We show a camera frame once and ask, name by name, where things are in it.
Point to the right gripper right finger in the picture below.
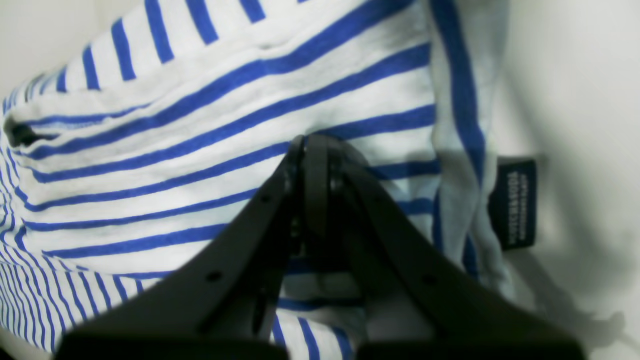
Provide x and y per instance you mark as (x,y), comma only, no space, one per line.
(418,304)

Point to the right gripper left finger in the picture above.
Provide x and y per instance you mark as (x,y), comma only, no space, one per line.
(221,304)

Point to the blue white striped T-shirt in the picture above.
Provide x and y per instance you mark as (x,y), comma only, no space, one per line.
(121,165)

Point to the navy shirt label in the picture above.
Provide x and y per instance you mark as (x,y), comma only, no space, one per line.
(513,203)

